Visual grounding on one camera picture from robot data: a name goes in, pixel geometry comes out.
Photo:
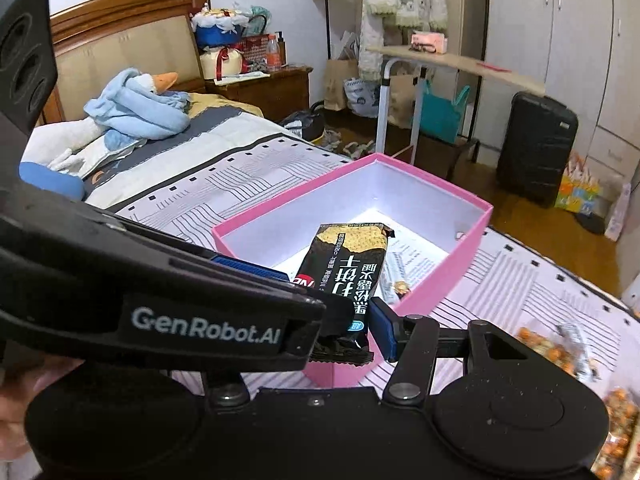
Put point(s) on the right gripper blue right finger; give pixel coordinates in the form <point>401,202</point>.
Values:
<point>411,342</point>

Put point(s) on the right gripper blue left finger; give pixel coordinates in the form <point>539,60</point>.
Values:
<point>250,268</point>

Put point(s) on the small white snack bar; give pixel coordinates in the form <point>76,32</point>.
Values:
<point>407,265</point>

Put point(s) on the black gold cracker pack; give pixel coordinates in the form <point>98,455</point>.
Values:
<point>346,260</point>

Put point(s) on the left hand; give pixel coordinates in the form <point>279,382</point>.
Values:
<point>19,387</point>

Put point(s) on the pink storage box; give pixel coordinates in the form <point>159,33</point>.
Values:
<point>442,223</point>

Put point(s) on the striped white bedsheet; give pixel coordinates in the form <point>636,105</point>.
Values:
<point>507,283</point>

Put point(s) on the white goose plush toy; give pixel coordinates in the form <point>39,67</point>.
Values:
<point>78,146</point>

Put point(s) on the left bag of colourful nuts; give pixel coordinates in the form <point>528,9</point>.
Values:
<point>567,348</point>

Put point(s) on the bag of colourful nuts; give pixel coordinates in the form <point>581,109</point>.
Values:
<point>567,348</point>
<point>623,419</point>

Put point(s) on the light blue blanket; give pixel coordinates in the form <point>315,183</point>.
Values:
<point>130,110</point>

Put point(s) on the wooden nightstand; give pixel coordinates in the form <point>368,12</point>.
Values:
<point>278,96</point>

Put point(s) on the brown paper bag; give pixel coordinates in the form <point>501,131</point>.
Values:
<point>336,73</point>

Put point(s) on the right bag of colourful nuts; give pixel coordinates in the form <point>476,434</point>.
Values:
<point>623,419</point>

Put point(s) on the teal shopping bag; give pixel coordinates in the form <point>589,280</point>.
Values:
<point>441,118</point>

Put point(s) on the colourful paper gift bag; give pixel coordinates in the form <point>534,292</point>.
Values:
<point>583,191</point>

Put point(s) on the blue white gift basket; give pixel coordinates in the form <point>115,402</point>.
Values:
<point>218,27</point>

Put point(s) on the wooden bed headboard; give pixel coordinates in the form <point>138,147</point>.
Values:
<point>95,40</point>

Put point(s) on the black suitcase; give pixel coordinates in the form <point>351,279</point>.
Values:
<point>539,138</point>

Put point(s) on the pink tissue pack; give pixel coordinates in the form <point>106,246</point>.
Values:
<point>429,42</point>

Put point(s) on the hanging white green cardigan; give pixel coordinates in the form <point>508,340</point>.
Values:
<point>379,15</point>

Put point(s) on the white wardrobe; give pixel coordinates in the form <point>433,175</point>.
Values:
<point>586,53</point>

